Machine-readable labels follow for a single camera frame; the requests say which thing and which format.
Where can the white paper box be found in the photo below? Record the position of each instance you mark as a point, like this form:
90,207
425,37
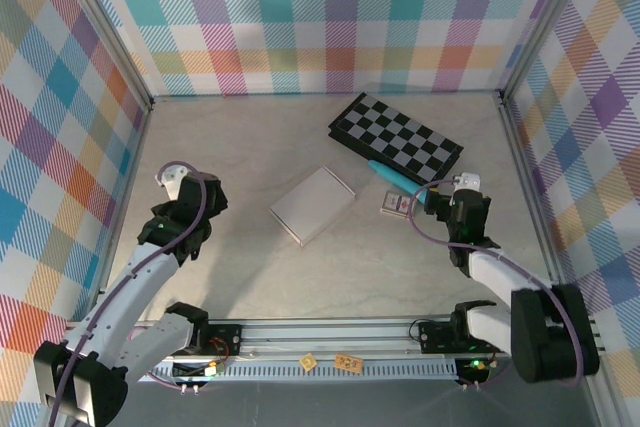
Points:
312,204

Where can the orange printed tag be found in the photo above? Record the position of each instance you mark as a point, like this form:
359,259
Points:
348,362

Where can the playing card pack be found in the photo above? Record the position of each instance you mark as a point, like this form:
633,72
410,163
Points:
397,203

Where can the black grey folding chessboard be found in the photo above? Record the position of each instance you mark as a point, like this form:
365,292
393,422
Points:
395,134

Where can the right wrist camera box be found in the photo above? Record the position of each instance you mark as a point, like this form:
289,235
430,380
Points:
470,181

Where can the aluminium mounting rail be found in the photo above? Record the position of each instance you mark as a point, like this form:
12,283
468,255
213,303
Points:
325,339

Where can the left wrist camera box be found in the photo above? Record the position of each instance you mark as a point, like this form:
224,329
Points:
172,182

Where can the aluminium side rail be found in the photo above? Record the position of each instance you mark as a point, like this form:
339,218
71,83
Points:
525,172
136,157

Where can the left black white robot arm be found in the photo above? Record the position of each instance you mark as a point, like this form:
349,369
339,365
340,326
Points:
125,287

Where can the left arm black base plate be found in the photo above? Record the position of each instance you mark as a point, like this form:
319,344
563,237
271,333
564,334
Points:
225,334

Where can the blue pen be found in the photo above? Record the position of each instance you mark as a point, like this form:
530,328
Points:
395,177

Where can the aluminium frame post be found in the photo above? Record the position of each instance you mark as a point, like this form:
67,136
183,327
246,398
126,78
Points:
107,29
547,22

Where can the right black control board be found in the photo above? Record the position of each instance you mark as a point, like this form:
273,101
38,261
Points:
475,372

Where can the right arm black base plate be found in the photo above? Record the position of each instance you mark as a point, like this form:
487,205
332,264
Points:
435,337

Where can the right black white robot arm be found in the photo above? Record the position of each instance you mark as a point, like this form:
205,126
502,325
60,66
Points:
545,332

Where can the black control board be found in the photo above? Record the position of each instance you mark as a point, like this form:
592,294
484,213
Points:
195,372
475,372

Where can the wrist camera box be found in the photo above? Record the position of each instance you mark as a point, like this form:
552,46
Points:
470,181
172,182

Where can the left black control board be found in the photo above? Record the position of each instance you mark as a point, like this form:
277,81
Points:
195,372

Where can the small yellow tag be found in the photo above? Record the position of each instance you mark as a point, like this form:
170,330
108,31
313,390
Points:
308,362

